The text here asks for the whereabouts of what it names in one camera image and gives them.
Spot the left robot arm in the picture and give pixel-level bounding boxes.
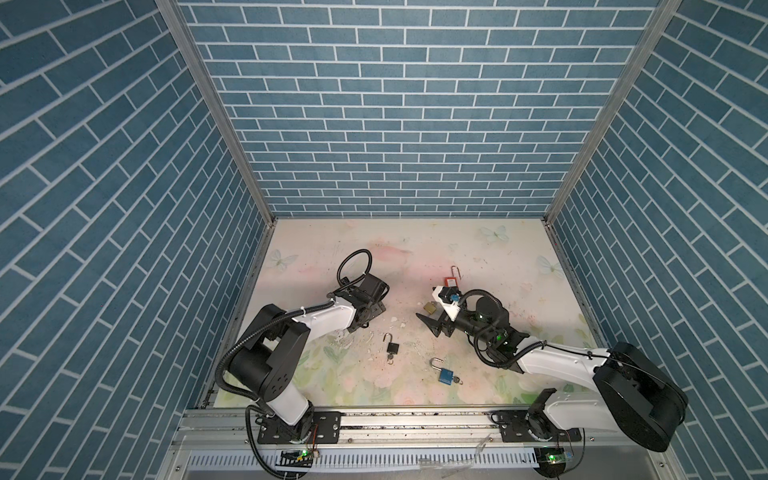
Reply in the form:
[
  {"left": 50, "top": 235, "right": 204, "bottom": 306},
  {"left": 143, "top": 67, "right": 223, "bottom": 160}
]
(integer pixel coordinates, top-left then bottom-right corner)
[{"left": 215, "top": 274, "right": 390, "bottom": 427}]

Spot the left black corrugated cable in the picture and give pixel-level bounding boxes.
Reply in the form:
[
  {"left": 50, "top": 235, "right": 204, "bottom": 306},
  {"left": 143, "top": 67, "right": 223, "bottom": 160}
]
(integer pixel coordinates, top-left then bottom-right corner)
[{"left": 214, "top": 248, "right": 374, "bottom": 400}]

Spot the blue padlock with key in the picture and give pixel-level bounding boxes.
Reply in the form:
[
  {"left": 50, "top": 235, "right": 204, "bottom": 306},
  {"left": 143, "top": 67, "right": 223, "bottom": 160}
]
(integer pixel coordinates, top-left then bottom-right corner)
[{"left": 429, "top": 357, "right": 463, "bottom": 385}]

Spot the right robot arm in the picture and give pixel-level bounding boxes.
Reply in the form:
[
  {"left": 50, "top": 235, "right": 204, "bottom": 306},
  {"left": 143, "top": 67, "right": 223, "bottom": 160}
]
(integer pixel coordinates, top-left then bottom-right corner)
[{"left": 417, "top": 287, "right": 689, "bottom": 452}]

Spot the black padlock with key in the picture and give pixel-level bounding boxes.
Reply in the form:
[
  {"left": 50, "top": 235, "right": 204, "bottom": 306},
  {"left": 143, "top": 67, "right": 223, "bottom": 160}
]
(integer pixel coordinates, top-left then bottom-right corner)
[{"left": 383, "top": 333, "right": 399, "bottom": 365}]

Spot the red padlock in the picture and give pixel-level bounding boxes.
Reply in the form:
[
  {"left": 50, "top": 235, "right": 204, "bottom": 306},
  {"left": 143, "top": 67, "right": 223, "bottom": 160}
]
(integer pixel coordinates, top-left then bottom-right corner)
[{"left": 444, "top": 265, "right": 462, "bottom": 288}]

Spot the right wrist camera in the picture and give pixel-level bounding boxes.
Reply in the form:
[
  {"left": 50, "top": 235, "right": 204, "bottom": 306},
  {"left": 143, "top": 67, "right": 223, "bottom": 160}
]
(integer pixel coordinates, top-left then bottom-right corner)
[{"left": 432, "top": 286, "right": 462, "bottom": 321}]

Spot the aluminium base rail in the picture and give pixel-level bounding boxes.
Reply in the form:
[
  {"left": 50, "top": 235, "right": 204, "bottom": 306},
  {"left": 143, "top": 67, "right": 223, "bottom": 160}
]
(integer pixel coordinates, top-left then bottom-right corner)
[{"left": 157, "top": 406, "right": 685, "bottom": 480}]

